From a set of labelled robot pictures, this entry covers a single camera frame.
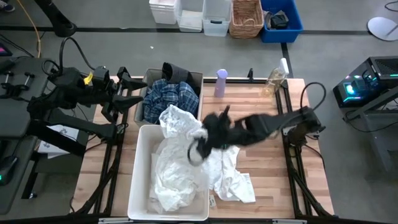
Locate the wicker basket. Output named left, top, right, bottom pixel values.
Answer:
left=228, top=0, right=264, bottom=40

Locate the white plastic tub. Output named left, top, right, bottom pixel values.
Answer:
left=127, top=124, right=210, bottom=222

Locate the blue plaid shirt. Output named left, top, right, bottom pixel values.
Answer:
left=142, top=78, right=200, bottom=124

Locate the black garment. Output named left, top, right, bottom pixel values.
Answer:
left=161, top=62, right=192, bottom=85

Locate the black computer mouse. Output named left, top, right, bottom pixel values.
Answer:
left=0, top=155, right=19, bottom=187

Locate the dark grey side platform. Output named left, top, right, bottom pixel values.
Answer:
left=0, top=57, right=57, bottom=215

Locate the clear bin with dark handle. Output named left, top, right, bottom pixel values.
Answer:
left=202, top=0, right=233, bottom=37

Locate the black computer with lights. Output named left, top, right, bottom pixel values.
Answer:
left=332, top=55, right=398, bottom=109

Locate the clear spray bottle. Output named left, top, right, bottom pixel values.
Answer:
left=261, top=57, right=290, bottom=98

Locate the yellow cable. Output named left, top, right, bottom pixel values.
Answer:
left=16, top=0, right=42, bottom=58

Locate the black stand base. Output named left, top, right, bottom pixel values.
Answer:
left=33, top=0, right=78, bottom=38

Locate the grey fabric bin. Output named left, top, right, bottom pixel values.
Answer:
left=134, top=68, right=205, bottom=128

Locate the white garment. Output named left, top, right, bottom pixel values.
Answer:
left=148, top=104, right=210, bottom=214

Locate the white round pedestal stand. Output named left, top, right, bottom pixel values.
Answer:
left=367, top=16, right=398, bottom=42

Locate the black aluminium table frame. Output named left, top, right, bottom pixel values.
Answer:
left=70, top=75, right=336, bottom=219

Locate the white printed paper sheet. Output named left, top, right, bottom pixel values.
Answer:
left=37, top=124, right=80, bottom=160

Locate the dark grey folded garment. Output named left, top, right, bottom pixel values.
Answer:
left=269, top=12, right=290, bottom=30

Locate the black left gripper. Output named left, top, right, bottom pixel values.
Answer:
left=99, top=66, right=148, bottom=124

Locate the lilac water bottle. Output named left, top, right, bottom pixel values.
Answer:
left=213, top=68, right=229, bottom=99

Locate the white t-shirt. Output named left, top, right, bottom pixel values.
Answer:
left=205, top=144, right=257, bottom=204

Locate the blue plastic bin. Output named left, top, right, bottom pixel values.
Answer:
left=259, top=0, right=304, bottom=44

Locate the clear plastic bin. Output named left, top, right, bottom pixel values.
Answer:
left=176, top=0, right=205, bottom=33

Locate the white opaque storage bin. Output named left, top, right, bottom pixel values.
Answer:
left=149, top=0, right=178, bottom=26

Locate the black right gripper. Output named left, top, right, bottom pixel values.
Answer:
left=187, top=105, right=247, bottom=166

